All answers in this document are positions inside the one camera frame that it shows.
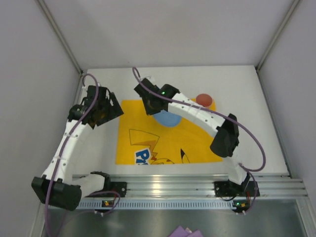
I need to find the blue plastic plate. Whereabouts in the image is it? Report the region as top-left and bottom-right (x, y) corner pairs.
(153, 110), (182, 127)

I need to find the yellow cartoon placemat cloth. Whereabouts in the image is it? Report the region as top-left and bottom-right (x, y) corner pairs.
(116, 100), (222, 165)

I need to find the red plastic cup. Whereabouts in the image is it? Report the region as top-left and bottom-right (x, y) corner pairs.
(196, 93), (213, 109)

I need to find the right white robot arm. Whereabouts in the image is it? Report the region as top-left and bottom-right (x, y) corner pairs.
(134, 78), (247, 185)

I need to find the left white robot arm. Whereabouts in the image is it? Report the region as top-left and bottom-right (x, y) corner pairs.
(31, 85), (123, 211)

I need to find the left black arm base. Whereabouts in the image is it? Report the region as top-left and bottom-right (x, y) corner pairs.
(105, 181), (127, 198)

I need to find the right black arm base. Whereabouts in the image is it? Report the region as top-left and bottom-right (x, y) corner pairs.
(214, 173), (260, 198)

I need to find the purple cloth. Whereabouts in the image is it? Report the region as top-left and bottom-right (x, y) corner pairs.
(168, 226), (203, 237)

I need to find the aluminium mounting rail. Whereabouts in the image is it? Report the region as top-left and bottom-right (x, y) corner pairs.
(71, 173), (309, 198)

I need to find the slotted grey cable duct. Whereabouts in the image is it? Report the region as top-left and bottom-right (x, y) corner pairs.
(77, 199), (249, 210)

